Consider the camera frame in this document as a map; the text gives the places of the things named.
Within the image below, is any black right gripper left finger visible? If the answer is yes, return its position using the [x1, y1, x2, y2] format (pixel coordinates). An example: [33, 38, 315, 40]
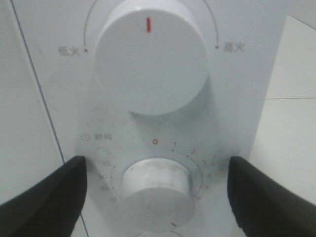
[0, 156, 87, 237]

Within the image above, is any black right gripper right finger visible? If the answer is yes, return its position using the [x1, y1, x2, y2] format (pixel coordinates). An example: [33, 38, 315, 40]
[228, 157, 316, 237]

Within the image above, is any upper white power knob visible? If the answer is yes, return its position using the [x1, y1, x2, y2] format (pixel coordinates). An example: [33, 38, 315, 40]
[94, 0, 208, 115]

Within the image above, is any round white door button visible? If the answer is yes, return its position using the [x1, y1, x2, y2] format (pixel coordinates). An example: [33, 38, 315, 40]
[135, 231, 183, 237]

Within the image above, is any white microwave oven body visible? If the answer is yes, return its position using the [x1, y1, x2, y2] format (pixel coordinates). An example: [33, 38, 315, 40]
[12, 0, 288, 237]

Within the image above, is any white microwave door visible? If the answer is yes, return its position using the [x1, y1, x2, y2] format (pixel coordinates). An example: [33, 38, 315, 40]
[0, 0, 63, 203]

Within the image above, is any white timer knob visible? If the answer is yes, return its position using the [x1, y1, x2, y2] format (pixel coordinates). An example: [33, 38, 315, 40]
[122, 158, 195, 232]

